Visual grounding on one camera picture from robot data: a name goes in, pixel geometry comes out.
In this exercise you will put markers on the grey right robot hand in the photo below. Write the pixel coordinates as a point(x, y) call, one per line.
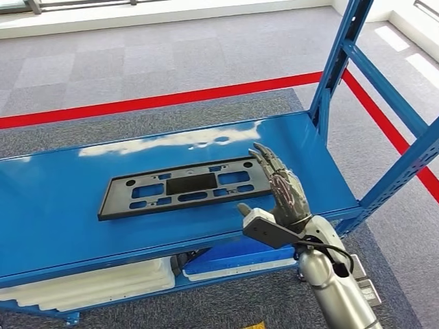
point(288, 195)

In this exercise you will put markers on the black plastic panel part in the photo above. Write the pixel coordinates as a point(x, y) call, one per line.
point(116, 204)

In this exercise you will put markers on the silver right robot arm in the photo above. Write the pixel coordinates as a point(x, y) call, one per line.
point(336, 290)

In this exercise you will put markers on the black ribbed plastic part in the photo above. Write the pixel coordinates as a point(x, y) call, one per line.
point(180, 262)

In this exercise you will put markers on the blue metal shelf rack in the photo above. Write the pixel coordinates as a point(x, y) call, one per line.
point(51, 204)

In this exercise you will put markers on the blue plastic crate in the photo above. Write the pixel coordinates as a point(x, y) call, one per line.
point(239, 259)

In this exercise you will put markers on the white plastic crate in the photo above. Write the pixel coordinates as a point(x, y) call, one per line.
point(223, 272)

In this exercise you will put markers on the closed silver floor socket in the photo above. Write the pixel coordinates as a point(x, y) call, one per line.
point(358, 268)

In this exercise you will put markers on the yellow tape floor square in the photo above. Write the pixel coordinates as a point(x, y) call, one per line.
point(255, 326)

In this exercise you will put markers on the open silver floor socket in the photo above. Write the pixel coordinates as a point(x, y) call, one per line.
point(370, 293)

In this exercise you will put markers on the white plastic tray stack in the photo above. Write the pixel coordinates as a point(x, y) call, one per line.
point(103, 284)

